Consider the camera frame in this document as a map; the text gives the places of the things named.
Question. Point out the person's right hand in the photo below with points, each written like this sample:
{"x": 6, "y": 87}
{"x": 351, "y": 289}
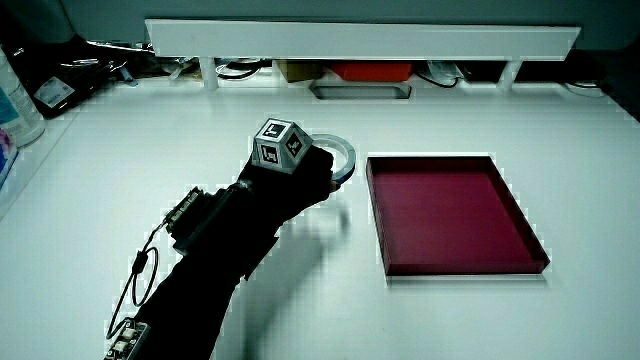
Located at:
{"x": 295, "y": 182}

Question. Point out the blue tape roll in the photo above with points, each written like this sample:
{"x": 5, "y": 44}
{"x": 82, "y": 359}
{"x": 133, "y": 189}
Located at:
{"x": 346, "y": 155}

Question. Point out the person's right forearm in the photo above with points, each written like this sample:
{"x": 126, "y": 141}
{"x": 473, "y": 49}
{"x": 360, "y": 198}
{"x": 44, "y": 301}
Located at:
{"x": 200, "y": 280}

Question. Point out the black sensor module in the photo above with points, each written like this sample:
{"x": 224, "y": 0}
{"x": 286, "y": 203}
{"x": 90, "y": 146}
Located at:
{"x": 192, "y": 220}

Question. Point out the brown cardboard box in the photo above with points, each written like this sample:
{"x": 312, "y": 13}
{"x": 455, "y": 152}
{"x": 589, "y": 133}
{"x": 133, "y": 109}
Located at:
{"x": 299, "y": 70}

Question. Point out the red box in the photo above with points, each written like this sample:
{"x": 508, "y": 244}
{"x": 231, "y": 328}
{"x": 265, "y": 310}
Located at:
{"x": 372, "y": 70}

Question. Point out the dark red tray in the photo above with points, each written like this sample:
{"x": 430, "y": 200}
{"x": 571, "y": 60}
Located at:
{"x": 445, "y": 215}

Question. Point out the white desk shelf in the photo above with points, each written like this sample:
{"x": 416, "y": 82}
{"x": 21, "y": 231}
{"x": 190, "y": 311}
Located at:
{"x": 365, "y": 42}

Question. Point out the clear plastic bag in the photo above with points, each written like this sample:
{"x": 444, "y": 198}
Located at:
{"x": 444, "y": 70}

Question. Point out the white connector board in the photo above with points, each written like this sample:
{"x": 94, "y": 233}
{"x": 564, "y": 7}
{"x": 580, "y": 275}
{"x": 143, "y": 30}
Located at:
{"x": 126, "y": 341}

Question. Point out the black bag with label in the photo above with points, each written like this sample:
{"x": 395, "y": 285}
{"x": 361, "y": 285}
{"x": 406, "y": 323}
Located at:
{"x": 65, "y": 80}

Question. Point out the white plastic bottle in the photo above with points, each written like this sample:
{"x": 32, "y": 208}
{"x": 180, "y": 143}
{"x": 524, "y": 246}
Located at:
{"x": 15, "y": 110}

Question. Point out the colourful packet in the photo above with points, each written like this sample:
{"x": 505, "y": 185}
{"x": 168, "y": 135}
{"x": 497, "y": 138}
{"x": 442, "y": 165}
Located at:
{"x": 6, "y": 152}

